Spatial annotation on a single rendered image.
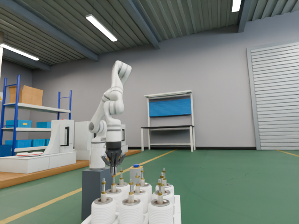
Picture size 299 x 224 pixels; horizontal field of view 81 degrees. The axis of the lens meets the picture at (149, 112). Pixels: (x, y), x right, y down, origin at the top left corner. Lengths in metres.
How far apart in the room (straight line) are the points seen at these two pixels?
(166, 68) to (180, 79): 0.69
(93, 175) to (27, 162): 1.60
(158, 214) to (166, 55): 6.28
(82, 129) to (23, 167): 1.25
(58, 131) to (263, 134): 5.18
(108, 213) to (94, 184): 0.45
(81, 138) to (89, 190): 2.41
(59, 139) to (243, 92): 5.13
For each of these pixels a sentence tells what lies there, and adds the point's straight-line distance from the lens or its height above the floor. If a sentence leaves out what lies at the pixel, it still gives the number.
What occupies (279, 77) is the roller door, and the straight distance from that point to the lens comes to 6.28.
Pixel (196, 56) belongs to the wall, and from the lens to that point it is 6.50.
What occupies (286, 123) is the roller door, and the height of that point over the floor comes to 0.72.
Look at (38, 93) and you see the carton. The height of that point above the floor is 1.84.
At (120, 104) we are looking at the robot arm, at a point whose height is 0.67.
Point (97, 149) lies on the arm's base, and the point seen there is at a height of 0.43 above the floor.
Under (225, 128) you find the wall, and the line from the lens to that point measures 5.94.
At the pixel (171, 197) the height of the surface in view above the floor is 0.24.
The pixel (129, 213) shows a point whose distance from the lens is 0.77.
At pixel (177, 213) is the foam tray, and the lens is 0.88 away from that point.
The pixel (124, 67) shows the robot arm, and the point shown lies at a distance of 1.10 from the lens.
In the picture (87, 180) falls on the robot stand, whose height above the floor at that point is 0.24.
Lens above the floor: 0.52
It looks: 7 degrees up
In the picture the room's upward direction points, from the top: 2 degrees counter-clockwise
